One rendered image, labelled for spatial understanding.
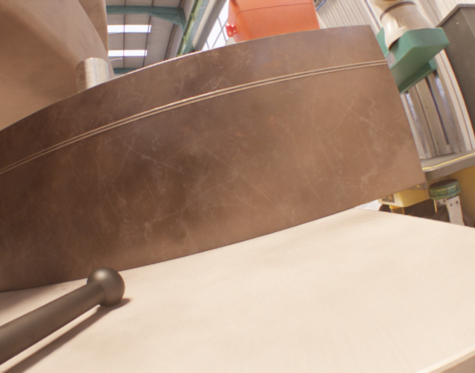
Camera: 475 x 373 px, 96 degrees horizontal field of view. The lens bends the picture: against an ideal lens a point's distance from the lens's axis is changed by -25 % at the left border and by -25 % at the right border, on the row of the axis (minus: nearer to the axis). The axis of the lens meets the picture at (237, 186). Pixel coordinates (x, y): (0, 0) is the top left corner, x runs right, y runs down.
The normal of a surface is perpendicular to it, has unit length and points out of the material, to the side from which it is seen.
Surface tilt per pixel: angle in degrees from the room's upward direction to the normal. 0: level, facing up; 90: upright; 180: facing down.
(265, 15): 97
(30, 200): 90
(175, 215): 90
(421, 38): 90
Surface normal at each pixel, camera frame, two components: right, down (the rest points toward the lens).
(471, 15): -0.13, 0.00
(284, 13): 0.09, 0.07
